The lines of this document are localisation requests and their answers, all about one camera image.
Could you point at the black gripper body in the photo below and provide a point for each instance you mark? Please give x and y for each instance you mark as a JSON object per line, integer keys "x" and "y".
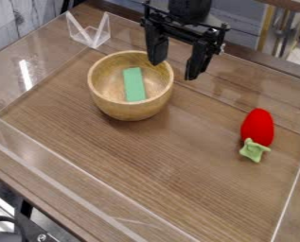
{"x": 187, "y": 21}

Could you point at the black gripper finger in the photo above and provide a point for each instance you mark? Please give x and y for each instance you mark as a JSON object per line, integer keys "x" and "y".
{"x": 200, "y": 59}
{"x": 157, "y": 43}

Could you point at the red plush strawberry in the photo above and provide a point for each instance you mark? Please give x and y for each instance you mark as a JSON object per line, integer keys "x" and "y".
{"x": 257, "y": 134}

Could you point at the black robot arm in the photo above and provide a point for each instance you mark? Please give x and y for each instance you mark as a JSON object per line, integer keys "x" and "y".
{"x": 188, "y": 22}

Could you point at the green rectangular block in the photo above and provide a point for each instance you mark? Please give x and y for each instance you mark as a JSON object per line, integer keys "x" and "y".
{"x": 134, "y": 84}

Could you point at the wooden bowl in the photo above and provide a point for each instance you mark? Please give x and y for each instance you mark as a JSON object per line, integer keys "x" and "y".
{"x": 106, "y": 85}

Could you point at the clear acrylic corner bracket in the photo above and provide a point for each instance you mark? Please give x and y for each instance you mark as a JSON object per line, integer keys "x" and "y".
{"x": 92, "y": 36}

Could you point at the gold metal frame background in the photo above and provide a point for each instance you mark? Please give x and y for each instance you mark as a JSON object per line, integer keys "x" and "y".
{"x": 281, "y": 19}

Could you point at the clear acrylic tray wall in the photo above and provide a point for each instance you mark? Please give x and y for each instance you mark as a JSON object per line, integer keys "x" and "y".
{"x": 97, "y": 212}

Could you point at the black table leg frame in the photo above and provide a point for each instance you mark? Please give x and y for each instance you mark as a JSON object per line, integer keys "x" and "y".
{"x": 35, "y": 234}

